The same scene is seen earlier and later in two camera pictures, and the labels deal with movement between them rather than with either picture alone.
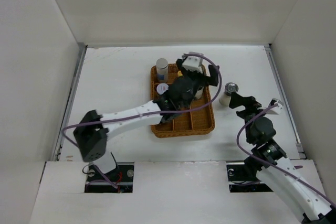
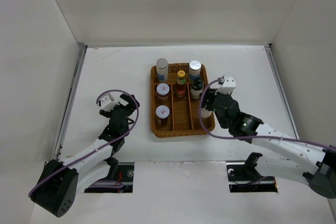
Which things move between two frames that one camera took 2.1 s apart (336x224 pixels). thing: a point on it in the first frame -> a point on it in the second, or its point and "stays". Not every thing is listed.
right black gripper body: x=248 y=114 -> x=210 y=94
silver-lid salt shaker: x=162 y=70 stays
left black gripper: x=205 y=81 -> x=129 y=111
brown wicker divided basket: x=198 y=120 stays
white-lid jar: x=161 y=88 stays
